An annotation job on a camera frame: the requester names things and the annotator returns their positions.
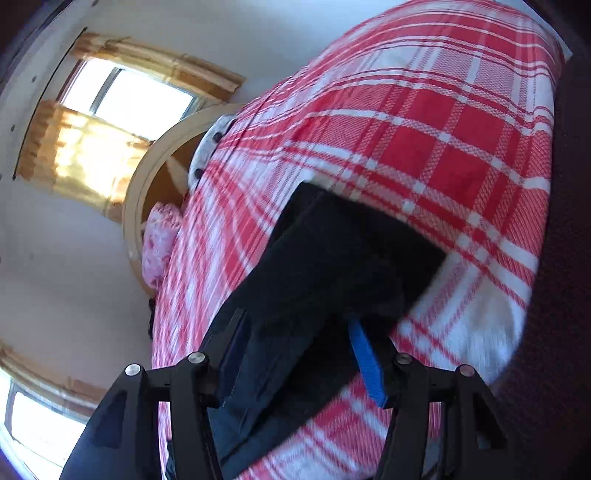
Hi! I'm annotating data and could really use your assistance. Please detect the white pillow with black dots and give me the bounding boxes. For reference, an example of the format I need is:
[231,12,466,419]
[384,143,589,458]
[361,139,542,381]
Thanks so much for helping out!
[187,114,238,190]

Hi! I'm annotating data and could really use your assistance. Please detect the cream wooden headboard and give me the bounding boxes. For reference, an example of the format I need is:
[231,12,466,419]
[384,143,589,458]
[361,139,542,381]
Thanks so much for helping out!
[122,102,245,296]

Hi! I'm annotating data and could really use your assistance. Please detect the pink floral pillow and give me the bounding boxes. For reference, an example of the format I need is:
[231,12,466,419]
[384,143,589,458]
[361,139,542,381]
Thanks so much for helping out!
[142,202,183,286]

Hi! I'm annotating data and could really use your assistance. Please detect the arched side window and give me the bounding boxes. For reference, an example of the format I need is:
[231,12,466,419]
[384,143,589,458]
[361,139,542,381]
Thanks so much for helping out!
[0,374,88,469]

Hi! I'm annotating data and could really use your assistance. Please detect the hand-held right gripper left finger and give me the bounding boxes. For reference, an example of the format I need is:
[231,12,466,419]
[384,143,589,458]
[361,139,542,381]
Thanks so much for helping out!
[60,308,252,480]

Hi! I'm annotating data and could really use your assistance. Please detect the red plaid blanket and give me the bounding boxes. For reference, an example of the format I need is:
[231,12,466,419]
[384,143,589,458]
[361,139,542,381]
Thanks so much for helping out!
[150,0,566,480]

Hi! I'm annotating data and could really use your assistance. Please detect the sunlit yellow curtain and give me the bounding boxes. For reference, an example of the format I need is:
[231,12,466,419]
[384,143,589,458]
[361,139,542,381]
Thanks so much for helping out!
[16,99,153,222]

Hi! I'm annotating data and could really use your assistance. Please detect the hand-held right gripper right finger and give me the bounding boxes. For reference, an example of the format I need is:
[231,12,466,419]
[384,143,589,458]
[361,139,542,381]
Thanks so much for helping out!
[347,320,513,480]

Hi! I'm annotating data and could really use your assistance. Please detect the window beside headboard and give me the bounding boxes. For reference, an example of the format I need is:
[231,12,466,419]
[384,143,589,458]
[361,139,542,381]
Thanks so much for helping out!
[60,60,197,141]

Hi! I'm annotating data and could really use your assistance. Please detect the black pants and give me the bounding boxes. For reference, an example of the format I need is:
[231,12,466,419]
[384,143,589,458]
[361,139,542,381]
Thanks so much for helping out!
[166,181,448,480]

